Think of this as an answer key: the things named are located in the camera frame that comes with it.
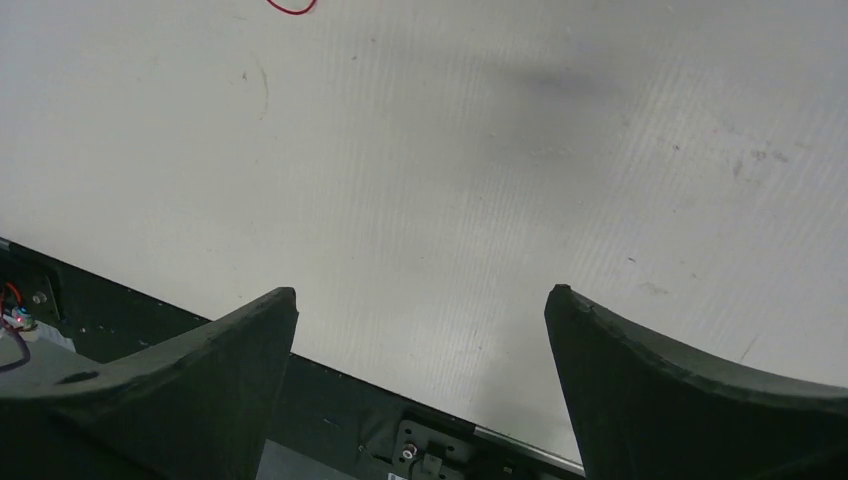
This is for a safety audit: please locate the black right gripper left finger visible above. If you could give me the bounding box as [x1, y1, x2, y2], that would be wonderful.
[1, 287, 298, 479]

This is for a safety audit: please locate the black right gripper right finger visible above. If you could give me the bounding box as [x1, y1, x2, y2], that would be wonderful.
[544, 284, 847, 479]

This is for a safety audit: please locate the red cable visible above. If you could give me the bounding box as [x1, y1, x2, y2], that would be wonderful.
[266, 0, 318, 17]

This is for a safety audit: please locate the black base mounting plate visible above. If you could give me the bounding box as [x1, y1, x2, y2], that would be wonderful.
[1, 241, 584, 479]

